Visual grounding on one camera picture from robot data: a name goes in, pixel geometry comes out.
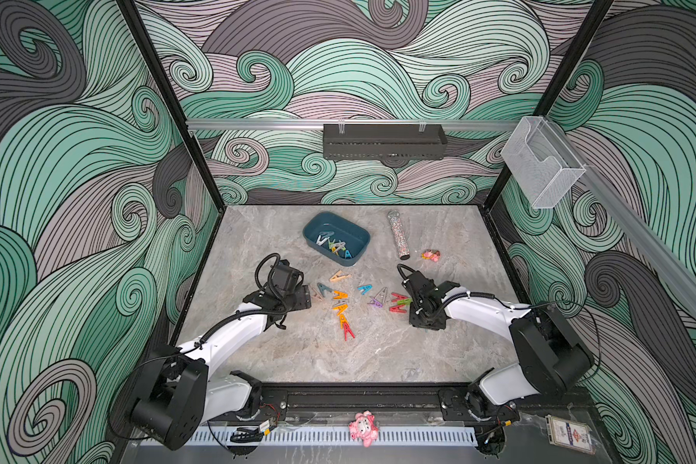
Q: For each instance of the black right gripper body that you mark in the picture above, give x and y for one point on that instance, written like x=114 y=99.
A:
x=418 y=317

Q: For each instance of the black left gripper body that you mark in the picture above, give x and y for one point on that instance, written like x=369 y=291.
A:
x=299 y=299

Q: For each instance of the beige pink clothespin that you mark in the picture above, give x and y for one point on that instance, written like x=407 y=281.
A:
x=315 y=293

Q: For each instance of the dark teal clothespin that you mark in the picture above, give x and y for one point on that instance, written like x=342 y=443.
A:
x=323 y=289

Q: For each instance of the grey clothespin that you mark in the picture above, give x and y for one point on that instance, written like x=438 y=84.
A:
x=382 y=295

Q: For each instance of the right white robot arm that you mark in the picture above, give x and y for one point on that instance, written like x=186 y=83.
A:
x=550 y=355

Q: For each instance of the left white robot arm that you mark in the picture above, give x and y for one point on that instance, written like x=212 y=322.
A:
x=175 y=393

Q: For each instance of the teal storage box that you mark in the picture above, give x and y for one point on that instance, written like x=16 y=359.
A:
x=355 y=238

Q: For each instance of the pink strawberry bear toy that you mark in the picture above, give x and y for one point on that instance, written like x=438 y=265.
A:
x=431 y=254

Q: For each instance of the rhinestone silver microphone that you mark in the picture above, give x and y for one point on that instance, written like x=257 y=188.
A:
x=400 y=239

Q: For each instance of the pink pig plush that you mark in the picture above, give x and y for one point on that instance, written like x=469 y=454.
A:
x=363 y=429

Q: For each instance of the badge card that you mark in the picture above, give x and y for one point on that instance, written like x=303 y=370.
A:
x=570 y=435

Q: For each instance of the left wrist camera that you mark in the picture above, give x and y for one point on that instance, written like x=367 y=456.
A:
x=284 y=280

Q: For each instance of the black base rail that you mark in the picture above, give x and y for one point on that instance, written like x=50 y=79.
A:
x=451 y=401

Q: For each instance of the black wall tray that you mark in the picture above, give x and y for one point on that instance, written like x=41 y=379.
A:
x=391 y=142

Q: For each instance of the white slotted cable duct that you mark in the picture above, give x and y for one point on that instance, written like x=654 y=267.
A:
x=389 y=436

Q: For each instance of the aluminium rail back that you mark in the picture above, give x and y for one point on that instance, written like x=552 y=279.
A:
x=299 y=124

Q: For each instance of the aluminium rail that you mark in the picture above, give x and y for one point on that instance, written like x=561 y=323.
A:
x=641 y=206
x=299 y=124

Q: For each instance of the clear plastic wall holder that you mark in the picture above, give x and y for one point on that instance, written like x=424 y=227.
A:
x=542 y=161

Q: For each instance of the aluminium rail right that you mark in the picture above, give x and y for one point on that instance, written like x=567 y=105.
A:
x=641 y=206

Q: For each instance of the black corner frame post left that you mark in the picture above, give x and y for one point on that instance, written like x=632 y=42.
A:
x=149 y=54

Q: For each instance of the black corner frame post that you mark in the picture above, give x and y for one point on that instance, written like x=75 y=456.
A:
x=576 y=50
x=149 y=54

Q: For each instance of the black corner frame post right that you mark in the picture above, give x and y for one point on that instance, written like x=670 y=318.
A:
x=576 y=50

